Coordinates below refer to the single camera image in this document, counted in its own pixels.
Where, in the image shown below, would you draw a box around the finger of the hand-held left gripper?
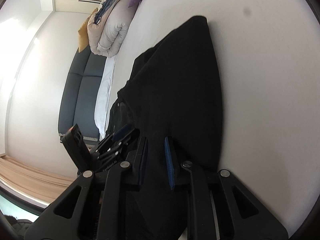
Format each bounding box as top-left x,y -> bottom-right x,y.
96,124 -> 135,150
96,129 -> 140,161

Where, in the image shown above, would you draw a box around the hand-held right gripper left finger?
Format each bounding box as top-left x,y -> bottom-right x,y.
24,136 -> 149,240

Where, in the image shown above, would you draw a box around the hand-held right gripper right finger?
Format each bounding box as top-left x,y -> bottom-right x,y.
164,136 -> 288,240

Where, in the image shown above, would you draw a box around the black denim pants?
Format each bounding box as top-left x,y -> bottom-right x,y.
104,16 -> 223,240

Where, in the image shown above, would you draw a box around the grey padded headboard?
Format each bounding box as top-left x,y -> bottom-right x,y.
58,47 -> 108,143

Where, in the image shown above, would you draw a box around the beige curtain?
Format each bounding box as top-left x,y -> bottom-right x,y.
0,155 -> 77,200

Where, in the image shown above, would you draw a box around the yellow pillow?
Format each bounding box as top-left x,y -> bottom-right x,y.
78,7 -> 99,53

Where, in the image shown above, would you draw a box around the folded beige duvet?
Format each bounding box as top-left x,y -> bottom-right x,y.
87,0 -> 137,57

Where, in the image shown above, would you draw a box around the bed with white sheet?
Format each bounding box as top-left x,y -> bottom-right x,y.
94,0 -> 320,240

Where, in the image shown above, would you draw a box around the blue-grey folded cloth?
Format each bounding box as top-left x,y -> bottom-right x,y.
96,0 -> 115,24

